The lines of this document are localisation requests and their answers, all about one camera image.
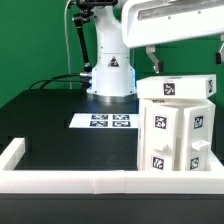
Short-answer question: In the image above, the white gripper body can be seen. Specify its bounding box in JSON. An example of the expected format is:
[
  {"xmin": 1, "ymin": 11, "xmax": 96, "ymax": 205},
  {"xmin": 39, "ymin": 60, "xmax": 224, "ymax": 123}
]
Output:
[{"xmin": 122, "ymin": 0, "xmax": 224, "ymax": 48}]

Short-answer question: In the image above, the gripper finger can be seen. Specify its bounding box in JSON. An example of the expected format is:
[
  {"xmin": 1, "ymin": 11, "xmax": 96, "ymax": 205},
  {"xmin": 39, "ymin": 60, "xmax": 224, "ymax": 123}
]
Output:
[
  {"xmin": 215, "ymin": 34, "xmax": 224, "ymax": 64},
  {"xmin": 146, "ymin": 46, "xmax": 164, "ymax": 73}
]

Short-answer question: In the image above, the white cabinet top block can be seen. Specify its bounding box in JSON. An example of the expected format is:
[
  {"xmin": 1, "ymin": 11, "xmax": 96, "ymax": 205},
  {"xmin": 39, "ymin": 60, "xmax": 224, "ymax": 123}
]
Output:
[{"xmin": 137, "ymin": 74, "xmax": 216, "ymax": 99}]

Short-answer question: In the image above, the white cabinet body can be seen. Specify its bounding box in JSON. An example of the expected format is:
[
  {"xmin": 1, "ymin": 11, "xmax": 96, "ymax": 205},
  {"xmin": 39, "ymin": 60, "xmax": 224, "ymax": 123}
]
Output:
[{"xmin": 137, "ymin": 99, "xmax": 215, "ymax": 171}]

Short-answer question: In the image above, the white cabinet door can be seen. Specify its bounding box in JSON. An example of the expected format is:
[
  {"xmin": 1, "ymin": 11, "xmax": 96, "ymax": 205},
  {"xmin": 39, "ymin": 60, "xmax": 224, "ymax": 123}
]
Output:
[
  {"xmin": 144, "ymin": 106, "xmax": 179, "ymax": 171},
  {"xmin": 179, "ymin": 106, "xmax": 211, "ymax": 171}
]

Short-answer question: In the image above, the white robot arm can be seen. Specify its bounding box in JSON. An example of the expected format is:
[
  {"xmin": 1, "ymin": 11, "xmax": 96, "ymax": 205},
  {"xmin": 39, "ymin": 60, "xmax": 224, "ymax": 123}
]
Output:
[{"xmin": 87, "ymin": 0, "xmax": 224, "ymax": 101}]

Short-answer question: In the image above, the white marker sheet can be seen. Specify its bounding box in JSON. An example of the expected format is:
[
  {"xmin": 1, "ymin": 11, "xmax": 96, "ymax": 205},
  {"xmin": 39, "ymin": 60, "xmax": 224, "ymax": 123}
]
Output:
[{"xmin": 69, "ymin": 113, "xmax": 138, "ymax": 129}]

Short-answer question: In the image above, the white U-shaped fence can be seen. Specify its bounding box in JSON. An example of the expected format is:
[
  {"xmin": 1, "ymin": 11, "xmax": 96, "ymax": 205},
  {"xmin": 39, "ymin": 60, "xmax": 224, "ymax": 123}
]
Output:
[{"xmin": 0, "ymin": 138, "xmax": 224, "ymax": 194}]

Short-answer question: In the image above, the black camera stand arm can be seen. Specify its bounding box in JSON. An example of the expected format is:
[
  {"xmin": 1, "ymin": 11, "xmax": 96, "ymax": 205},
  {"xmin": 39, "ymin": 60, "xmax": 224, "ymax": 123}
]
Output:
[{"xmin": 72, "ymin": 0, "xmax": 118, "ymax": 72}]

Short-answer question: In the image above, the white cable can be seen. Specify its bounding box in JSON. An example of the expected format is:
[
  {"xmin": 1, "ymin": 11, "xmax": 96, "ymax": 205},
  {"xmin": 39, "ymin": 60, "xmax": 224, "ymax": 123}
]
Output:
[{"xmin": 63, "ymin": 0, "xmax": 74, "ymax": 90}]

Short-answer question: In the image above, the black cable bundle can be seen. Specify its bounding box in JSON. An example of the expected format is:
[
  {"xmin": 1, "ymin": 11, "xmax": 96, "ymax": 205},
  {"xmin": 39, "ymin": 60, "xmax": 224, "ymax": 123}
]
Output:
[{"xmin": 29, "ymin": 72, "xmax": 92, "ymax": 90}]

